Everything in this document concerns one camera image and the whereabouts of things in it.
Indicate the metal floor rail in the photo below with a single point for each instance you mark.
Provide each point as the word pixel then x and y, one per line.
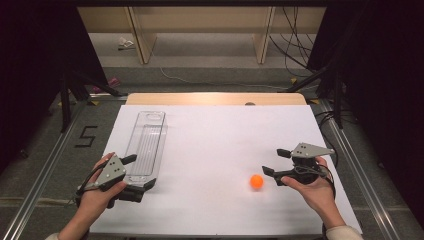
pixel 43 173
pixel 358 173

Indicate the yellow tape piece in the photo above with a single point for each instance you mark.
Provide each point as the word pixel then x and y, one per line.
pixel 94 102
pixel 293 80
pixel 314 101

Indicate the pink object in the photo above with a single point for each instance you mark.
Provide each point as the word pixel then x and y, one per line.
pixel 113 82

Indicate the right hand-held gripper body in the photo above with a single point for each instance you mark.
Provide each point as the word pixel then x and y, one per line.
pixel 306 166

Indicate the wooden shelf unit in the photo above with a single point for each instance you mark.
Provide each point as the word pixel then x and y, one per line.
pixel 143 43

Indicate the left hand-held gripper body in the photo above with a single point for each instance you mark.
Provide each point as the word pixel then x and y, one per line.
pixel 111 170

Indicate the white crumpled object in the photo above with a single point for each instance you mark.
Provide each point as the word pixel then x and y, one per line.
pixel 125 42

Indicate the dark curtain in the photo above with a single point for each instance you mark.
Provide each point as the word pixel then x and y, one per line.
pixel 33 66
pixel 383 83

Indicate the person's left hand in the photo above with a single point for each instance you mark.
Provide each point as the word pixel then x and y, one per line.
pixel 95 200

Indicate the black metal stand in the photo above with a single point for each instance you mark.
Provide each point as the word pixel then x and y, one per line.
pixel 337 100
pixel 66 100

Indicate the clear plastic container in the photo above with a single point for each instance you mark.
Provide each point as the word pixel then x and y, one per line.
pixel 146 146

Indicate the person's right hand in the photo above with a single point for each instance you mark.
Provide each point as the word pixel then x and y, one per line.
pixel 316 196

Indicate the white table sheet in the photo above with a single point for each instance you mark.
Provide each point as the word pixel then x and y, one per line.
pixel 216 150

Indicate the orange ball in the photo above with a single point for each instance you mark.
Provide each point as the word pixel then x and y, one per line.
pixel 256 181

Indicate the dark round table grommet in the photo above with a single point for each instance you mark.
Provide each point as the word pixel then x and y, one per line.
pixel 250 103

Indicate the wooden board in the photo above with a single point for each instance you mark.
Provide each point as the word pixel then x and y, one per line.
pixel 200 99

